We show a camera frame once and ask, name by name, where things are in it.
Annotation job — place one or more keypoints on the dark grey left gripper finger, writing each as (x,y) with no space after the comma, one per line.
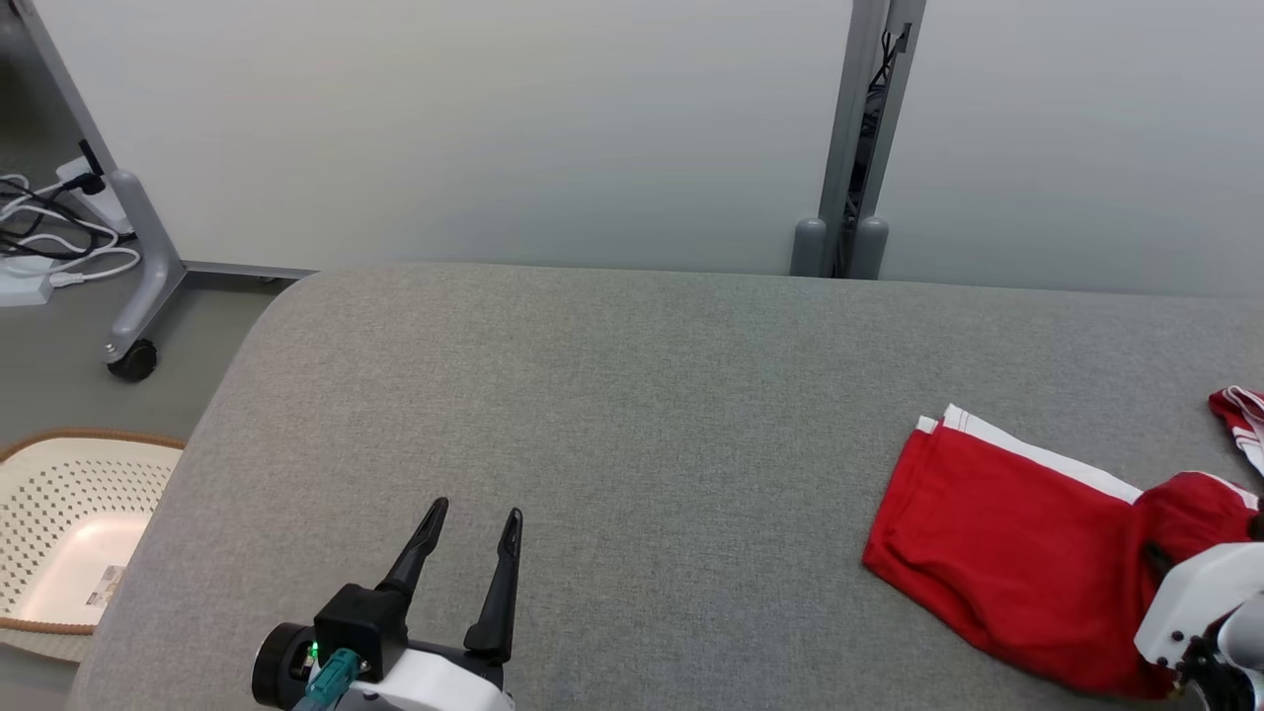
(417,553)
(501,602)

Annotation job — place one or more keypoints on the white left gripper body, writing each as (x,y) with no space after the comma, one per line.
(444,686)

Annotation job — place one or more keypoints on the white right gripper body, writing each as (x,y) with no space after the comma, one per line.
(1200,607)

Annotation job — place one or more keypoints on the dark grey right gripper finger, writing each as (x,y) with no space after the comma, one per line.
(1160,560)

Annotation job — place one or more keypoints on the red shorts with white trim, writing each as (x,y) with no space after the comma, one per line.
(987,533)

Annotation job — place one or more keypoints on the grey fabric sofa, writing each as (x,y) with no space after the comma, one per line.
(642,444)

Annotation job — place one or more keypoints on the cream perforated laundry basket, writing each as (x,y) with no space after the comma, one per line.
(69,513)

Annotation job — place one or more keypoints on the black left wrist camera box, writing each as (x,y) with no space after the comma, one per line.
(360,622)

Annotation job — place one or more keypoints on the grey partition base rail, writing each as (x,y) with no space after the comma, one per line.
(247,270)

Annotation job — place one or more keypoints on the grey metal partition post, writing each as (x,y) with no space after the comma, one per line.
(839,148)

